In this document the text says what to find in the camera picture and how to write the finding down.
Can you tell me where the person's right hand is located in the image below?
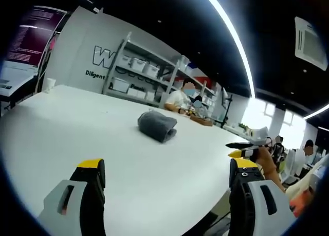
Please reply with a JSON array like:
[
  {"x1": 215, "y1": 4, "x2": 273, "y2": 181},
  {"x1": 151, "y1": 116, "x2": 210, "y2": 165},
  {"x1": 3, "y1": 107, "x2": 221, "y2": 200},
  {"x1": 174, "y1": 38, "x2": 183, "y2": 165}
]
[{"x1": 253, "y1": 146, "x2": 280, "y2": 176}]

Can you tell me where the group of white storage boxes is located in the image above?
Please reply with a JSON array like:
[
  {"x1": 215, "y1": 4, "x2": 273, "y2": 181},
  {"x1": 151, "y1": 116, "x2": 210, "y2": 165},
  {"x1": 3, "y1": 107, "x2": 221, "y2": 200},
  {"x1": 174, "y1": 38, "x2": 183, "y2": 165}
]
[{"x1": 112, "y1": 53, "x2": 216, "y2": 111}]

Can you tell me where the white office chair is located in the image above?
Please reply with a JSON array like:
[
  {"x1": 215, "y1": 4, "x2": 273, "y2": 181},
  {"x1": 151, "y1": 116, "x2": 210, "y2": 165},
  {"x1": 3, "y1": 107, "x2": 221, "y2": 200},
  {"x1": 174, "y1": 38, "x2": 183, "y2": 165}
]
[{"x1": 279, "y1": 148, "x2": 300, "y2": 185}]

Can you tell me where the grey towel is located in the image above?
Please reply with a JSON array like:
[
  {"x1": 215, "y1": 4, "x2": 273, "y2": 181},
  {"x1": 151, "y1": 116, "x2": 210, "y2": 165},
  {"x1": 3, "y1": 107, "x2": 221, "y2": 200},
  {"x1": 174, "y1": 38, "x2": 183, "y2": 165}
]
[{"x1": 137, "y1": 111, "x2": 178, "y2": 144}]

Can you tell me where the black desk stand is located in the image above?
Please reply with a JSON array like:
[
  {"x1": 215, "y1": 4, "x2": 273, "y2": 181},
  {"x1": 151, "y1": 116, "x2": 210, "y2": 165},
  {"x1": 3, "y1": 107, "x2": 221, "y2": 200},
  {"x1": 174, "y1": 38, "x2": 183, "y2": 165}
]
[{"x1": 215, "y1": 94, "x2": 233, "y2": 129}]

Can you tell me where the wooden tray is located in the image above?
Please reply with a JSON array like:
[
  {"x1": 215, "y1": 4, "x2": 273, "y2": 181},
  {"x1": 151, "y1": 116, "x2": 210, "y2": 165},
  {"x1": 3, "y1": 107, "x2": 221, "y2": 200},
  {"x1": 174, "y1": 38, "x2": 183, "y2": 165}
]
[{"x1": 189, "y1": 115, "x2": 214, "y2": 127}]

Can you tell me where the ceiling air conditioner vent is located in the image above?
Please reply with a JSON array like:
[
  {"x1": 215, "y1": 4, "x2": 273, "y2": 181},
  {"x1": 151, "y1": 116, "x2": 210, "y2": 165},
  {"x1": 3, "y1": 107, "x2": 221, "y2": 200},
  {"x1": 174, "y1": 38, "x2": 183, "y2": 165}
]
[{"x1": 294, "y1": 15, "x2": 329, "y2": 72}]

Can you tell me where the white paper cup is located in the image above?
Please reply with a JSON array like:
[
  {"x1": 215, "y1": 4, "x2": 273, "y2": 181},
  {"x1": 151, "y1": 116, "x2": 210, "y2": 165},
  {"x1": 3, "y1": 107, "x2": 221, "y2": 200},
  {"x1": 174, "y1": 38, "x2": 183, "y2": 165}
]
[{"x1": 43, "y1": 77, "x2": 57, "y2": 94}]

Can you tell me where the grey metal shelf rack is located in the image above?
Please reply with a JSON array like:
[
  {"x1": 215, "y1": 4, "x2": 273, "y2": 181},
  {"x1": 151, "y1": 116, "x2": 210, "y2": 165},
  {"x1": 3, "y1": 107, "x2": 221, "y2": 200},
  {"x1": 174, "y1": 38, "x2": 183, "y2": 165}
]
[{"x1": 102, "y1": 31, "x2": 219, "y2": 114}]

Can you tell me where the long ceiling light strip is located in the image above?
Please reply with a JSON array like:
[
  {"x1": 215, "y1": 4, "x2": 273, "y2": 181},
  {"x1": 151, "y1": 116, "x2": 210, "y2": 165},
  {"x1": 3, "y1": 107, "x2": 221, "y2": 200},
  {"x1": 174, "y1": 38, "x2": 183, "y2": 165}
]
[{"x1": 198, "y1": 0, "x2": 257, "y2": 98}]

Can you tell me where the orange cloth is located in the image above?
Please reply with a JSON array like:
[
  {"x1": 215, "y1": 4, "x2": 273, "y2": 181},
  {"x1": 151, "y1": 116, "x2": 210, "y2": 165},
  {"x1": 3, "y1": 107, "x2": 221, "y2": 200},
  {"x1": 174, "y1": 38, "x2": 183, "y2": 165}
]
[{"x1": 289, "y1": 191, "x2": 316, "y2": 218}]

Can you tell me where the short ceiling light strip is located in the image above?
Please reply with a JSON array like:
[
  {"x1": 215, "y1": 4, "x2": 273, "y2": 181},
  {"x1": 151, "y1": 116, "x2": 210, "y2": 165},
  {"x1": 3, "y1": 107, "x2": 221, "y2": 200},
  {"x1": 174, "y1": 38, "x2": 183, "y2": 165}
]
[{"x1": 302, "y1": 103, "x2": 329, "y2": 121}]

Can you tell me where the purple roll-up banner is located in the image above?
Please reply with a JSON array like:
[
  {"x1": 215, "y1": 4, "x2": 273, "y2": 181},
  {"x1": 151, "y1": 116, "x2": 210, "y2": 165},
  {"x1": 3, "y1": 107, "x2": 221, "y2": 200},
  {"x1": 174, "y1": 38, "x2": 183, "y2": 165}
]
[{"x1": 0, "y1": 5, "x2": 68, "y2": 97}]

